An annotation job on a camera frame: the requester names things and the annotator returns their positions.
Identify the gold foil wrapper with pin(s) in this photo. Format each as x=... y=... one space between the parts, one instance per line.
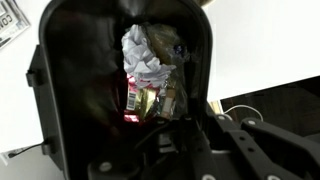
x=146 y=103

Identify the clear plastic bag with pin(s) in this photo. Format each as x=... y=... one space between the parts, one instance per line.
x=166 y=40

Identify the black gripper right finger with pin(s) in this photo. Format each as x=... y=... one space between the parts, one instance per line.
x=266 y=153

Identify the black landfill bin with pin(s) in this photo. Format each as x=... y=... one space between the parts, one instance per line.
x=80 y=83

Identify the red snack wrapper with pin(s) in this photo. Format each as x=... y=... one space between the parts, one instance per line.
x=130 y=100

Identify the large crumpled white paper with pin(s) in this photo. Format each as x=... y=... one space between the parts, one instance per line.
x=143 y=56

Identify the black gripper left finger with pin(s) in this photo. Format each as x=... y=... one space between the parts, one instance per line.
x=160 y=156

